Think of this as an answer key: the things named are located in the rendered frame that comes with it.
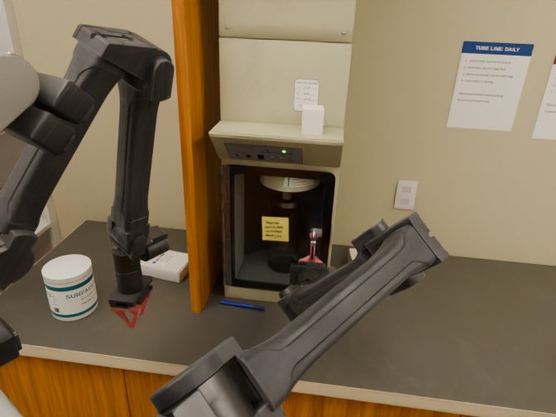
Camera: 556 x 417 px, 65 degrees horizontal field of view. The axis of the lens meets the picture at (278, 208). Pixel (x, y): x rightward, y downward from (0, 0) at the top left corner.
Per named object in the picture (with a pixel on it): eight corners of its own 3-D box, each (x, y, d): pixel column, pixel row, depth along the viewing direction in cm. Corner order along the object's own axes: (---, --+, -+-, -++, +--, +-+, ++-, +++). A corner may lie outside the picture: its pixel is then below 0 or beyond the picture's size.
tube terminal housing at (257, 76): (240, 255, 162) (239, 30, 128) (328, 264, 159) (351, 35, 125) (223, 296, 140) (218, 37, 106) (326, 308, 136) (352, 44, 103)
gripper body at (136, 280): (153, 282, 106) (150, 256, 103) (135, 309, 97) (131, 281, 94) (127, 280, 107) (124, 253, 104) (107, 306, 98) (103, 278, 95)
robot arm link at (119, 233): (107, 34, 70) (150, 62, 66) (138, 32, 74) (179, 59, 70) (101, 233, 95) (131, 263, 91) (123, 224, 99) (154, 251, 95)
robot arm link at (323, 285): (368, 229, 67) (412, 288, 65) (390, 213, 70) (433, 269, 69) (268, 297, 103) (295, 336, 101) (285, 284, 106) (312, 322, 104)
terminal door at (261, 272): (226, 284, 137) (223, 163, 120) (324, 295, 134) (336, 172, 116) (225, 285, 136) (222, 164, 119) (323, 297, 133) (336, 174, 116)
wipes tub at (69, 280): (67, 292, 139) (58, 251, 133) (106, 296, 138) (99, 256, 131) (41, 318, 127) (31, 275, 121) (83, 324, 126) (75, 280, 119)
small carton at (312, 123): (301, 128, 109) (302, 104, 107) (321, 129, 109) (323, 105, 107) (301, 134, 105) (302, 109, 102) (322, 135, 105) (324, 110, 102)
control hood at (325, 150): (220, 155, 119) (219, 119, 115) (340, 165, 116) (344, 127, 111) (208, 170, 109) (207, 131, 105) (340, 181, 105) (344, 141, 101)
